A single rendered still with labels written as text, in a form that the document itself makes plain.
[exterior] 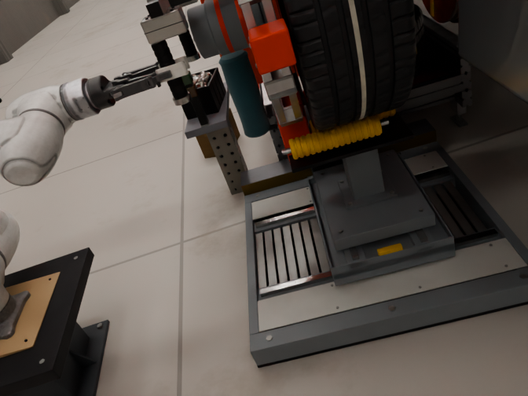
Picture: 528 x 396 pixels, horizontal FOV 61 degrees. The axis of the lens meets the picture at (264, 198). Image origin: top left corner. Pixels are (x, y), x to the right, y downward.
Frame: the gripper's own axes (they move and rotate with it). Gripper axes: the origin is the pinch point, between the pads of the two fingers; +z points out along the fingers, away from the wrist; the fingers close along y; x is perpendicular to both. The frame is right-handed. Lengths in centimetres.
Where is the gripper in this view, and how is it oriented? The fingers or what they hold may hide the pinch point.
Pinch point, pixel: (174, 68)
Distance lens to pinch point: 109.9
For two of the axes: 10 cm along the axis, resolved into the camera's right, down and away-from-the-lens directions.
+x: -2.9, -7.9, -5.5
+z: 9.6, -2.7, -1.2
